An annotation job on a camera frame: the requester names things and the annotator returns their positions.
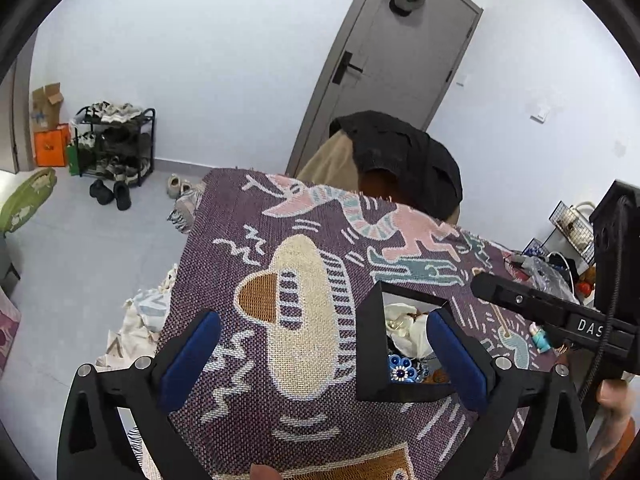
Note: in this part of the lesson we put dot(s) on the black jewelry box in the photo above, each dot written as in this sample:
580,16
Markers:
374,381

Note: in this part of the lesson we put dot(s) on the right hand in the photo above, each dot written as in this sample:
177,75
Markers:
616,396

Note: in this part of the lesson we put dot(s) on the purple patterned woven blanket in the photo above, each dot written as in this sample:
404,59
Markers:
286,264

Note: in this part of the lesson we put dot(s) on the black slippers pair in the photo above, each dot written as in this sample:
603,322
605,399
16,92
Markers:
118,194

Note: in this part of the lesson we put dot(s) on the brown plush toy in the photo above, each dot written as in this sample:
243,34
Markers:
586,284

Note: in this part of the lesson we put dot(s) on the white fabric flower hair clip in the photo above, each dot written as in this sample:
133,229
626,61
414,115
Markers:
405,325

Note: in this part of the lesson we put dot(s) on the beige sneakers pair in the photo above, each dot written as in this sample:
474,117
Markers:
187,197

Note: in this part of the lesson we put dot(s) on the black garment on chair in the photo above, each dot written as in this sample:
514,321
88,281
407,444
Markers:
416,168

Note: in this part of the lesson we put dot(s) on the orange paper bag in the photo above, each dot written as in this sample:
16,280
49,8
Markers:
50,146

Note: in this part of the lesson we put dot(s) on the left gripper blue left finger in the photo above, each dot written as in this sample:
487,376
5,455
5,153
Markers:
183,358

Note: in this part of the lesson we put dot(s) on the clear plastic bag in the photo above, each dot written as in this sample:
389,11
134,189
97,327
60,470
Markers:
535,272

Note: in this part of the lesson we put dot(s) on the small anime figurine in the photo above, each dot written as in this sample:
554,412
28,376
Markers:
539,338

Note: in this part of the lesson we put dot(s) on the green oval floor mat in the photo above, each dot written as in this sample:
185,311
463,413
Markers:
24,202

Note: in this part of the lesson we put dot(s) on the black shoe rack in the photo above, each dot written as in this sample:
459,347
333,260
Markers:
113,142

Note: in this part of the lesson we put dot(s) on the black door handle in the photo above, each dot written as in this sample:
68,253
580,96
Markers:
343,66

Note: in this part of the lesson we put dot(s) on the grey door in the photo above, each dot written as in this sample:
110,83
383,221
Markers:
407,67

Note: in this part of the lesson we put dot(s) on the brown cardboard box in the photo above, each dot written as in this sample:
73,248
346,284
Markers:
46,107

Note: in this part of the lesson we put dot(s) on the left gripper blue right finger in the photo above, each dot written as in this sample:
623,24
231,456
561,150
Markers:
465,361

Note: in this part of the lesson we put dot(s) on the left hand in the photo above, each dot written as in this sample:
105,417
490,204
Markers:
264,472

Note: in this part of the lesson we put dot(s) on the white tote bag on floor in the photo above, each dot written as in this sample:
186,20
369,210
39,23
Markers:
145,315

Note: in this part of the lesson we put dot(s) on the black wire wall basket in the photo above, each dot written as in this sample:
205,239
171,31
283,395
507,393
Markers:
539,248

